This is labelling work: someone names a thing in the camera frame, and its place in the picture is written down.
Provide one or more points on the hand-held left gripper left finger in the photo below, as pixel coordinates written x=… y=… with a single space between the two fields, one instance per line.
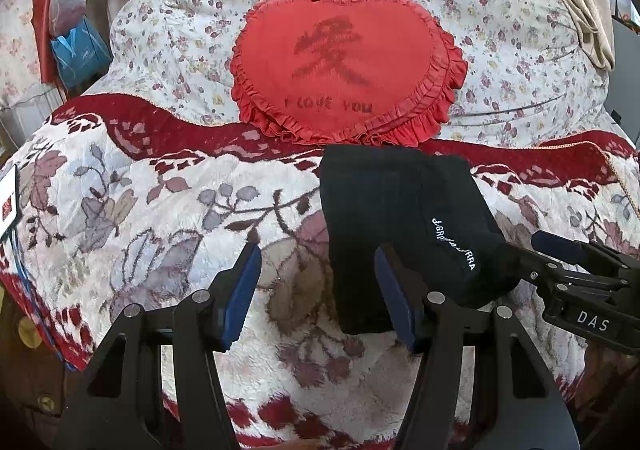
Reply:
x=241 y=290

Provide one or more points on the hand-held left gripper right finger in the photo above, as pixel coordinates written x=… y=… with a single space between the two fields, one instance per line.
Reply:
x=396 y=302

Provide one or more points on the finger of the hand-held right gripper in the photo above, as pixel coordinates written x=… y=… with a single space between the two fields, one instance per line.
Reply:
x=532 y=266
x=560 y=244

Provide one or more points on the black pants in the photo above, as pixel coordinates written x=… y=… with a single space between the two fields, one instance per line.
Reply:
x=400 y=225

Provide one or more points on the red and white leaf-patterned blanket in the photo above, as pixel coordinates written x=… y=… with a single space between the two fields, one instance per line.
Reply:
x=150 y=210

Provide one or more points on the white floral quilt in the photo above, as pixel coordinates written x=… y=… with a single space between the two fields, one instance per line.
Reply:
x=510 y=60

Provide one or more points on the brown wooden cabinet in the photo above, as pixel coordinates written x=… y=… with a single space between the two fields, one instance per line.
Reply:
x=27 y=370

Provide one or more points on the red heart-shaped ruffled pillow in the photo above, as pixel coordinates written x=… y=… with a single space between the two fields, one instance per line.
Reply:
x=345 y=60

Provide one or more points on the white and red phone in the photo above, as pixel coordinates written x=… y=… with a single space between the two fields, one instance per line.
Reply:
x=7 y=200

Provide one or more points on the blue plastic bag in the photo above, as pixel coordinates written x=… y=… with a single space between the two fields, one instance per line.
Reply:
x=80 y=52

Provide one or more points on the red hanging cloth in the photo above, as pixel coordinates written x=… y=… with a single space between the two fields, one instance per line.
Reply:
x=45 y=10

